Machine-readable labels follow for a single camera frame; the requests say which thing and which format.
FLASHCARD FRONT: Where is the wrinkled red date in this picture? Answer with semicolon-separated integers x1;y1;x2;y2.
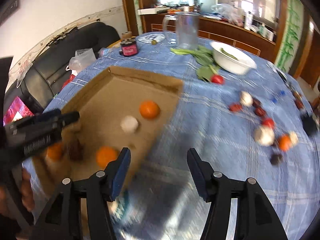
66;138;83;161

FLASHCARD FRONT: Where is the black cylindrical container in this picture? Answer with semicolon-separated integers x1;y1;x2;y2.
300;113;319;137

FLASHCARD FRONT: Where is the blue plaid tablecloth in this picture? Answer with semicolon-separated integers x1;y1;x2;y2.
48;41;319;239

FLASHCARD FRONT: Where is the person left hand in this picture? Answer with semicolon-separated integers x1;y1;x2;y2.
1;168;35;217

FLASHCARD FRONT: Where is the brown cardboard tray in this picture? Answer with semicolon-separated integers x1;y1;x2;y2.
32;66;183;197

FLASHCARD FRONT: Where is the white enamel bowl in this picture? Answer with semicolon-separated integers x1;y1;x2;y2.
210;41;257;75

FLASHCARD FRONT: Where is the green leafy vegetable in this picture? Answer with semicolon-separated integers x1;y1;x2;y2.
170;46;220;82

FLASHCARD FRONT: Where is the clear plastic bag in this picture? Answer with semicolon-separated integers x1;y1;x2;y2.
66;48;97;74

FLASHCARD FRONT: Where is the black leather sofa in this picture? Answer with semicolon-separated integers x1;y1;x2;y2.
4;22;120;113

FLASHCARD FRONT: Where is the beige cylinder block front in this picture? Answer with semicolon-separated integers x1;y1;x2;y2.
120;115;139;133

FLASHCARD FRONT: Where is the dark plum small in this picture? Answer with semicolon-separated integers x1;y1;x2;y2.
254;107;266;117

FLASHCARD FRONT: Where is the clear plastic pitcher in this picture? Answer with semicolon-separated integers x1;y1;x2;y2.
162;12;200;50

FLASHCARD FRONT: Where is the orange tangerine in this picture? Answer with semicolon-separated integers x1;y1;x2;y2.
139;100;161;120
46;141;64;162
277;134;293;152
95;146;118;170

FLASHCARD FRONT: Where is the red radish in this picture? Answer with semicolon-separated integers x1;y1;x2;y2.
210;74;225;85

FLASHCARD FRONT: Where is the pink labelled black jar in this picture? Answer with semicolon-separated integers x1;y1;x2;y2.
120;37;139;57

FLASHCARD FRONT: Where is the dark red date back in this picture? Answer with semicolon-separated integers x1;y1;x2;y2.
253;98;261;108

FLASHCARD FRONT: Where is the red gift bag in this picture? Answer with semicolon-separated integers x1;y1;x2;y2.
3;96;34;126

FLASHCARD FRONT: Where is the beige cylinder block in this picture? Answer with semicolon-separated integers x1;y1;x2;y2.
289;131;299;146
253;125;274;146
120;115;139;133

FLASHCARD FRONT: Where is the red tomato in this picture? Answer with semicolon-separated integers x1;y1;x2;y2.
261;118;275;129

